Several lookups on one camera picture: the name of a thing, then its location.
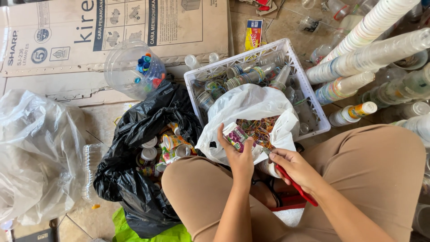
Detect clear bottle with colourful label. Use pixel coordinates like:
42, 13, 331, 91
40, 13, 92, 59
309, 28, 347, 66

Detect clear cup with dark label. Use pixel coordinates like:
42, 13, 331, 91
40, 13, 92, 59
297, 16, 322, 34

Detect person's right hand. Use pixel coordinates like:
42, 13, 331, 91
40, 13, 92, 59
269, 149, 323, 196

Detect small bottle with purple label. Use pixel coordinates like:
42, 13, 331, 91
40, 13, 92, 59
222, 122, 258, 154

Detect white foam sheet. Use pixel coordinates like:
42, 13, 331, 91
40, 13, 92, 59
271, 208, 305, 228

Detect long stack of white cups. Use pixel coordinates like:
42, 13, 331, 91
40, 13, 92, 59
320, 0, 421, 65

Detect tall clear plastic bottle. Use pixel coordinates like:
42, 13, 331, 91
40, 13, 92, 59
82, 143, 103, 210

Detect long stack of clear cups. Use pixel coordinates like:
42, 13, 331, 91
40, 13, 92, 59
305, 28, 430, 85

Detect heap of clear stripped bottles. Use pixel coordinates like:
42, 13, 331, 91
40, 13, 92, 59
192, 50, 320, 135

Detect short stack of clear cups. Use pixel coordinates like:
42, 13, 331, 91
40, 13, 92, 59
314, 71, 376, 106

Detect green plastic bag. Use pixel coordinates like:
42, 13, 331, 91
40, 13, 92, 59
112, 207, 192, 242

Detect red-handled cutter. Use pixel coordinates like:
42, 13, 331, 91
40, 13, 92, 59
263, 150, 319, 207

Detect red low stool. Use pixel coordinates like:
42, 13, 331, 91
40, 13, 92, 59
269, 192, 307, 212

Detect heap of coloured bottle caps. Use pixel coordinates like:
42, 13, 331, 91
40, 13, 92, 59
134, 53, 166, 93

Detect person's tan trousers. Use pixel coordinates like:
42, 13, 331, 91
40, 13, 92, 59
161, 124, 427, 242

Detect pile of clear cup stacks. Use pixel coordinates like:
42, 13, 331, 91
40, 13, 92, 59
358, 62, 430, 148

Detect heap of small labelled bottles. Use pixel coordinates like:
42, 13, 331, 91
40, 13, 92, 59
136, 122, 198, 179

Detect clear cup with red rim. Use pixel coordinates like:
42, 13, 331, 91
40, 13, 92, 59
326, 0, 352, 21

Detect black garbage bag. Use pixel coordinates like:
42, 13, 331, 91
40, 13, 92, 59
93, 79, 204, 239

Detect yellow flat packet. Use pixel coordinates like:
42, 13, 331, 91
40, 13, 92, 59
244, 19, 263, 53

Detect black sandal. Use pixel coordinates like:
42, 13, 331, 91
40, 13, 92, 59
251, 177, 283, 208

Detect white plastic crate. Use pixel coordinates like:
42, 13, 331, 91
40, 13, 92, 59
183, 38, 332, 142

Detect stack of white yoghurt bottles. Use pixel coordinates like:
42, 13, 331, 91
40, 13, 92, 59
328, 101, 378, 128

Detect black box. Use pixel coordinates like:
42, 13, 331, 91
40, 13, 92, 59
6, 218, 62, 242

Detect brown printed cardboard sheet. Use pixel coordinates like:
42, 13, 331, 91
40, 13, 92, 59
0, 0, 234, 107

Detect large clear plastic bag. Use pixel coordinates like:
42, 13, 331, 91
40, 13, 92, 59
0, 89, 88, 226

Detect torn cardboard scraps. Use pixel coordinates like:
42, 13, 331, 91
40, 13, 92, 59
234, 0, 287, 19

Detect clear round plastic container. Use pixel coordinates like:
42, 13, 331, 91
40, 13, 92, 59
103, 40, 167, 101

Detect heap of colourful label scraps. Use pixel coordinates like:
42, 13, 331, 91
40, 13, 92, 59
235, 116, 281, 150

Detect white plastic bag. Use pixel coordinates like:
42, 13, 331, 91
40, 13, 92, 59
195, 83, 301, 166

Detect small white bottle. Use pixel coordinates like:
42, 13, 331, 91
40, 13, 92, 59
258, 158, 283, 179

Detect person's left hand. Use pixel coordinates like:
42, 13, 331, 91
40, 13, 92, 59
217, 123, 256, 179

